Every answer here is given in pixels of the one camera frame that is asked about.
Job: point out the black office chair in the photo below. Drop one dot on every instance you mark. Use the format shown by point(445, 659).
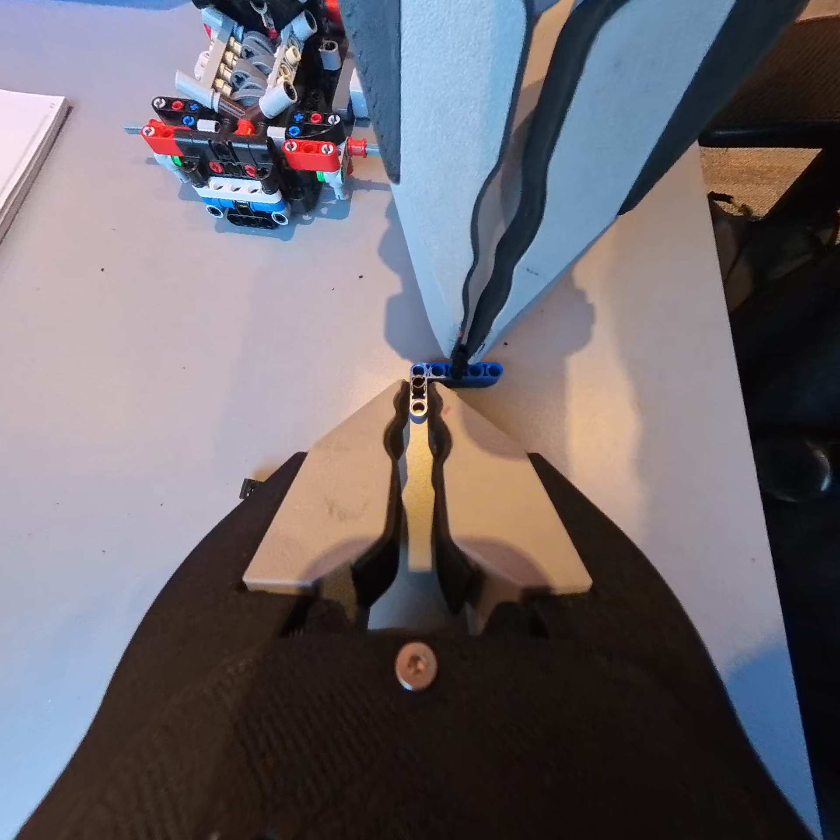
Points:
point(768, 85)

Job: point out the brick car chassis model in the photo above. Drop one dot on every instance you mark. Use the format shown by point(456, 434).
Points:
point(243, 151)

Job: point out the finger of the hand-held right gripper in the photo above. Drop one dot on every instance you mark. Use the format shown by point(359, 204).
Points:
point(453, 131)
point(610, 131)

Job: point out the blue angled beam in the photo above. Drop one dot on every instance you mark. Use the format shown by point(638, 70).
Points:
point(485, 371)

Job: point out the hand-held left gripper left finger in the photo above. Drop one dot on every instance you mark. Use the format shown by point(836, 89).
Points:
point(328, 518)

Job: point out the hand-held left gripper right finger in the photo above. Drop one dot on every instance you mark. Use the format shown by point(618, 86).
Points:
point(512, 525)

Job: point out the building instruction booklet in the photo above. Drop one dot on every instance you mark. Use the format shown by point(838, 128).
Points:
point(26, 151)

